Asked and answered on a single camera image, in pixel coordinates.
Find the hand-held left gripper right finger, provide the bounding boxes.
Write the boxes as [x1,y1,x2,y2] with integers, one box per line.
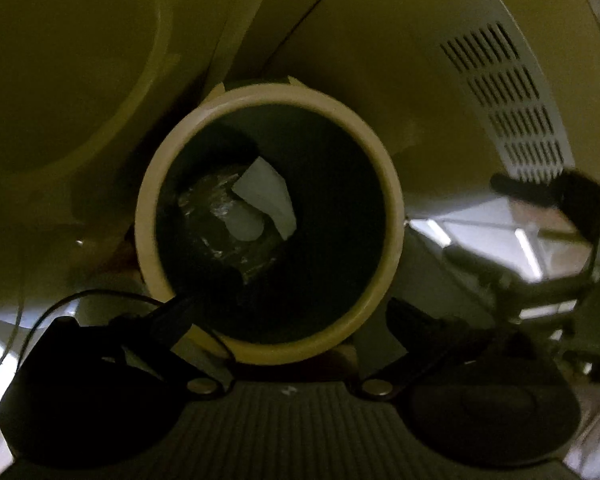
[352,297,486,401]

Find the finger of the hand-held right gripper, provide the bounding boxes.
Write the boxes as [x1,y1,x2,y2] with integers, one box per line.
[490,172,571,207]
[495,265,593,313]

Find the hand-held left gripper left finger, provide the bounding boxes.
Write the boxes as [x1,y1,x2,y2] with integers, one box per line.
[107,292,231,398]

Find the cream round trash bin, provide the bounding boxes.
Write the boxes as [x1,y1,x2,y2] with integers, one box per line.
[134,76,407,367]

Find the crumpled clear plastic wrap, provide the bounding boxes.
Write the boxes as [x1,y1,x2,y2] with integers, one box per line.
[177,162,281,283]

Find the white slotted cabinet panel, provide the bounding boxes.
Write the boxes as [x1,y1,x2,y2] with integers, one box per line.
[260,0,600,221]

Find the crumpled white paper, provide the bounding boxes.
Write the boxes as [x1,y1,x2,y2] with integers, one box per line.
[231,156,297,240]

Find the large round cream container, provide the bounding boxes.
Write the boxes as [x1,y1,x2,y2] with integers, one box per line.
[0,0,176,196]

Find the thin black cable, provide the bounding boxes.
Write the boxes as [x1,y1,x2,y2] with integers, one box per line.
[22,287,236,366]

